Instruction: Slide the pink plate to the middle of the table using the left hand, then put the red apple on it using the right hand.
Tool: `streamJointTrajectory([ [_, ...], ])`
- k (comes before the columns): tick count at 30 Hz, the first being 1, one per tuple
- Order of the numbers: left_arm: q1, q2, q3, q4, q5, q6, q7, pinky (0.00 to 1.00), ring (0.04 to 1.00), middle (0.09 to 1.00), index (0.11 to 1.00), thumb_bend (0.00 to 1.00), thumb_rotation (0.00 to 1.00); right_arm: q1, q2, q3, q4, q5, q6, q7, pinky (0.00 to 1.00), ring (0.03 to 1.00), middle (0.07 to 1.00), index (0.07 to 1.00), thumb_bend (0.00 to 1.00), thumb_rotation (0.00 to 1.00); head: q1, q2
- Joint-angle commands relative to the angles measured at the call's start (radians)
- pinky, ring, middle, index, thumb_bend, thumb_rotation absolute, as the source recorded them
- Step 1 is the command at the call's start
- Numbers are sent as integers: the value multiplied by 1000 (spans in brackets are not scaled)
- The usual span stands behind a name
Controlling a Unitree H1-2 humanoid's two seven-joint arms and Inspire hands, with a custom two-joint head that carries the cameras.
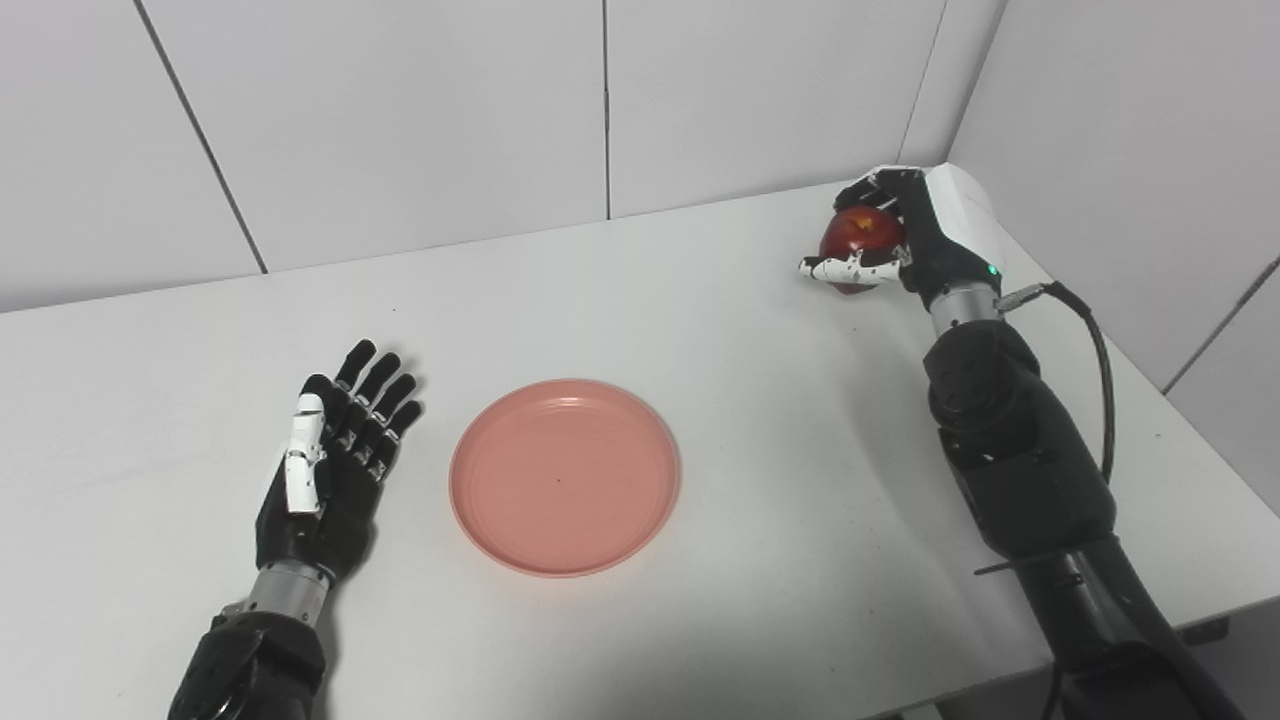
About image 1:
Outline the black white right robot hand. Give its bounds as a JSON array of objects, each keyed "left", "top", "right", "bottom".
[{"left": 798, "top": 165, "right": 1004, "bottom": 311}]

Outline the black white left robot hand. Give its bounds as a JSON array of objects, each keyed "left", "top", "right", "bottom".
[{"left": 255, "top": 339, "right": 425, "bottom": 586}]

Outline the red apple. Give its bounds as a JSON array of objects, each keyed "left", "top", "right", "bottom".
[{"left": 819, "top": 206, "right": 907, "bottom": 296}]

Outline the pink round plate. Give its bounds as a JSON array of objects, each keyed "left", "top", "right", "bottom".
[{"left": 449, "top": 379, "right": 682, "bottom": 579}]

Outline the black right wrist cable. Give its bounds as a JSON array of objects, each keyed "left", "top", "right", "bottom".
[{"left": 998, "top": 281, "right": 1116, "bottom": 486}]

